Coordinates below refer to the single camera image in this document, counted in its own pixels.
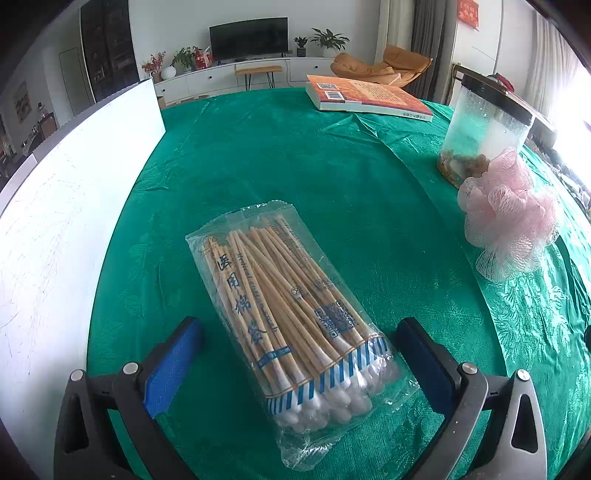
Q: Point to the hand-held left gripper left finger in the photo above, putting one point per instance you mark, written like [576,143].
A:
[173,364]

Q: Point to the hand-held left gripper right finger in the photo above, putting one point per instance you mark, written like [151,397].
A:
[427,369]

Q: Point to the cotton swab pack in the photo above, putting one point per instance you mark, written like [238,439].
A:
[286,323]

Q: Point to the white board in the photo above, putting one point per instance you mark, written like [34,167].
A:
[60,221]

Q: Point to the pink mesh bath loofah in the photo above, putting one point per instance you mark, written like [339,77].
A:
[508,212]

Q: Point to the green patterned tablecloth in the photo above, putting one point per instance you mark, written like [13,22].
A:
[323,184]

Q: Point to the clear jar with black lid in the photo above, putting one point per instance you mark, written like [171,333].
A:
[480,124]

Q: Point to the orange book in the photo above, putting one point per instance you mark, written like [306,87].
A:
[369,94]

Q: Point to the white television cabinet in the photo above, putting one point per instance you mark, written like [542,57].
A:
[198,83]

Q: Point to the white round vase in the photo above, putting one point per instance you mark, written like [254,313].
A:
[167,73]

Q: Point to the red flowers in vase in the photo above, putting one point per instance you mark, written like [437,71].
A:
[152,67]

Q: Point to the potted plant with red decoration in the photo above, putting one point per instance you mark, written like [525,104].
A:
[189,57]

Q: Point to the wooden stool with metal legs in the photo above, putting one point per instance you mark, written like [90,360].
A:
[258,69]

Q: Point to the orange lounge chair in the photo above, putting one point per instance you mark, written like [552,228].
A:
[397,60]

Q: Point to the black display cabinet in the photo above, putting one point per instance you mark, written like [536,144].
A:
[108,50]

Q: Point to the white curtain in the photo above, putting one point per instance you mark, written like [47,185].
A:
[549,60]

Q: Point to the black television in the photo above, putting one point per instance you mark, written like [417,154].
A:
[249,39]

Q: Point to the grey curtain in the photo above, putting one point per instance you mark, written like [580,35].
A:
[427,32]

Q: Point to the small green potted plant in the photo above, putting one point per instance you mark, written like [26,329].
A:
[301,46]

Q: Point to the large green potted plant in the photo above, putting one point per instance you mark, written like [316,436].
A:
[328,39]

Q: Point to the framed wall picture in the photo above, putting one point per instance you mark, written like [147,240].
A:
[22,101]

